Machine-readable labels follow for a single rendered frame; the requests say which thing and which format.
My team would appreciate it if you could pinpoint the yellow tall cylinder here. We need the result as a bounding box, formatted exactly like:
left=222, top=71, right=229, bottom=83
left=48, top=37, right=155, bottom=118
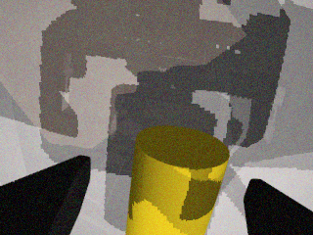
left=125, top=125, right=230, bottom=235

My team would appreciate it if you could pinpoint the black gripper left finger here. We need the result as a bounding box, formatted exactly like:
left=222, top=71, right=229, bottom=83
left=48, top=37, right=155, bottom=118
left=0, top=156, right=91, bottom=235

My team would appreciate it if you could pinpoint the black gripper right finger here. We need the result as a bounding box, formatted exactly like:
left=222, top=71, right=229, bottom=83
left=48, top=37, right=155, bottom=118
left=244, top=179, right=313, bottom=235

